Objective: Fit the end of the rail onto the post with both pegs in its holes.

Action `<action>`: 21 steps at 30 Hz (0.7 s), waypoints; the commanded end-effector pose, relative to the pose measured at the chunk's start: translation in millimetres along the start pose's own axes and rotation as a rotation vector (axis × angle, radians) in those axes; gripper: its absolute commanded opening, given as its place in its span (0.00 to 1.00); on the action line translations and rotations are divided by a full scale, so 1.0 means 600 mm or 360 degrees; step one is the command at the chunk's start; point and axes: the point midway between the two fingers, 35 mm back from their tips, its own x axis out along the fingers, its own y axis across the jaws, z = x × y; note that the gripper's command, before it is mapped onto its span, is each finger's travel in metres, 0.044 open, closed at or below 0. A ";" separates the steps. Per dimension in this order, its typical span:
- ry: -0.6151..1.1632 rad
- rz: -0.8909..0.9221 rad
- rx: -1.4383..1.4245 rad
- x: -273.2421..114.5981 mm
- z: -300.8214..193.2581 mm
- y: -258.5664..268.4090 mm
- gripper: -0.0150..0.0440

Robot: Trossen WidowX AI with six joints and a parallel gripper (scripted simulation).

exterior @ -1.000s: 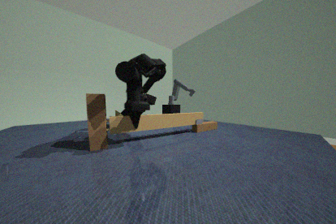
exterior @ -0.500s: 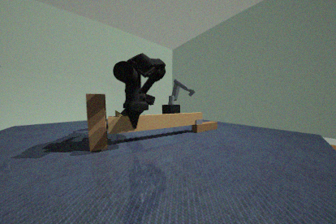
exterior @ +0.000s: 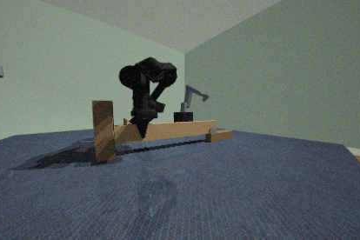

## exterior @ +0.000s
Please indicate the long tan wooden rail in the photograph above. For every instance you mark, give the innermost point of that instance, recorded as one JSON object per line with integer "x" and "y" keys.
{"x": 129, "y": 133}

